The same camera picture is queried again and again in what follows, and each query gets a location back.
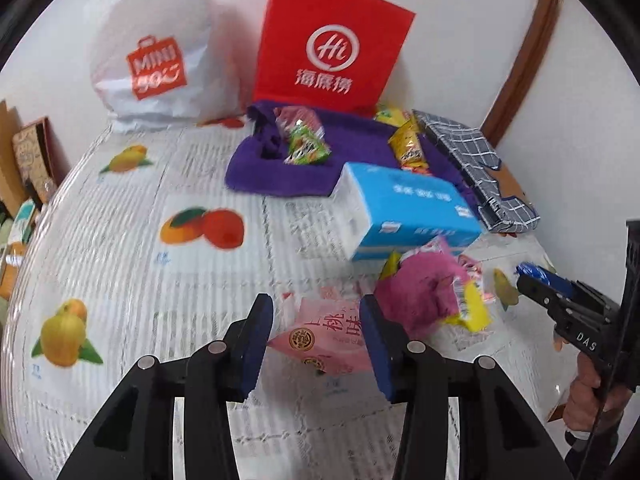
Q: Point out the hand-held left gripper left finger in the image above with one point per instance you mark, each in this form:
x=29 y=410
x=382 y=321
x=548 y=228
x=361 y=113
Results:
x=255 y=355

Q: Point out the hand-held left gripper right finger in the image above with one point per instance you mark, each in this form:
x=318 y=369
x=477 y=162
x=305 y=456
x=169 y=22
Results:
x=377 y=355

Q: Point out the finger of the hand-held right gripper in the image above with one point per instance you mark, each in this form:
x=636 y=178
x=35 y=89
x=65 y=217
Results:
x=550 y=280
x=542 y=296

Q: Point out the pink peach snack packet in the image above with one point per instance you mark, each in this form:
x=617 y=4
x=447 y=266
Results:
x=325 y=340

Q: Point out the magenta snack packet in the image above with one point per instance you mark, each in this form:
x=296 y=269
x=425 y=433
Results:
x=415 y=295

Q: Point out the yellow snack packet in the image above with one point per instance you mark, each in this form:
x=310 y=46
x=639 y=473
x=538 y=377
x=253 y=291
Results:
x=407 y=147

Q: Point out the green snack packet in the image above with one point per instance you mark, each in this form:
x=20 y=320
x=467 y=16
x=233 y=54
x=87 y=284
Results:
x=306 y=145

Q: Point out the purple towel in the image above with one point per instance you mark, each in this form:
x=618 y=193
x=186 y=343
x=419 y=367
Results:
x=350 y=135

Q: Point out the person's right hand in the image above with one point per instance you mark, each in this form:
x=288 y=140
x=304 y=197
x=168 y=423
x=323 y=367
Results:
x=582 y=400

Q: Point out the fruit print tablecloth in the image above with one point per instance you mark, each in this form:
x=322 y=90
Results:
x=150 y=285

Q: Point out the grey checked folded cloth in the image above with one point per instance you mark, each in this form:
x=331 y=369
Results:
x=465 y=145

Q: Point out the blue tissue pack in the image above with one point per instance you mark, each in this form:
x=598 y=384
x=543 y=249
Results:
x=400 y=195

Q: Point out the yellow chips bag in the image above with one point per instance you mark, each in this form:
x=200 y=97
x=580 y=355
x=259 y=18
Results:
x=392 y=115

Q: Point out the wooden nightstand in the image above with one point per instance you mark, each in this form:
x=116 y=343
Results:
x=10 y=280

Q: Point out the green white box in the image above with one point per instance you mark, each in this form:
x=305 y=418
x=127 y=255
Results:
x=25 y=217

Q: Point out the white plastic shopping bag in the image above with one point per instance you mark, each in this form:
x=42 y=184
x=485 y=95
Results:
x=200 y=85

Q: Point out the wooden bed headboard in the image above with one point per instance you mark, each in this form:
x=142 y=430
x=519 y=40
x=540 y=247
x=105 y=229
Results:
x=7 y=160

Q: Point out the red paper bag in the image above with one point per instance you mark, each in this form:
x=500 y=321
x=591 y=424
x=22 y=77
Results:
x=325 y=10

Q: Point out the brown wooden door frame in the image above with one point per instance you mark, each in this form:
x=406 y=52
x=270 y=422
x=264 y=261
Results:
x=530 y=55

